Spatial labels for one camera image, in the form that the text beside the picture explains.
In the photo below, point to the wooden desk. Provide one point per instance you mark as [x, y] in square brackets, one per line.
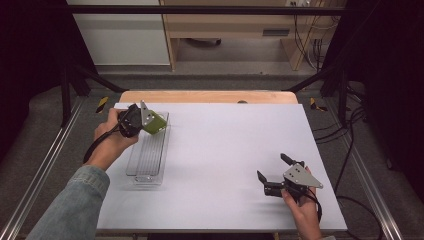
[230, 23]

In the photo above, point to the wooden table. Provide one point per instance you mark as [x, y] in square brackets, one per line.
[200, 96]

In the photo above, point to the clear plastic container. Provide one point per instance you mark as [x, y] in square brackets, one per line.
[148, 156]

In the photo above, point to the person's right hand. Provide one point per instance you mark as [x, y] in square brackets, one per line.
[305, 216]

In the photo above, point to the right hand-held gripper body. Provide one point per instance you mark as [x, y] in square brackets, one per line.
[295, 181]

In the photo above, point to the aluminium floor rail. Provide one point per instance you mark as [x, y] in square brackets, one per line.
[373, 186]
[43, 166]

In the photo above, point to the white table board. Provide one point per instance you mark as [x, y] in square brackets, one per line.
[226, 186]

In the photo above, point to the black metal frame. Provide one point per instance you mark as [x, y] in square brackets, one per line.
[200, 10]

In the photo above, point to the person's left hand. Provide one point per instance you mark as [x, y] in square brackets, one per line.
[111, 143]

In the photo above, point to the white power strip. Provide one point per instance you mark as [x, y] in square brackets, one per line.
[299, 3]

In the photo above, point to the white cabinet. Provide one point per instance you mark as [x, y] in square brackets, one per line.
[123, 36]

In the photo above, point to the yellow black tape strip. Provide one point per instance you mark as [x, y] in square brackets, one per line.
[102, 104]
[314, 104]

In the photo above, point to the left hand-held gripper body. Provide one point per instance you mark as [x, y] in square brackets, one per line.
[131, 121]

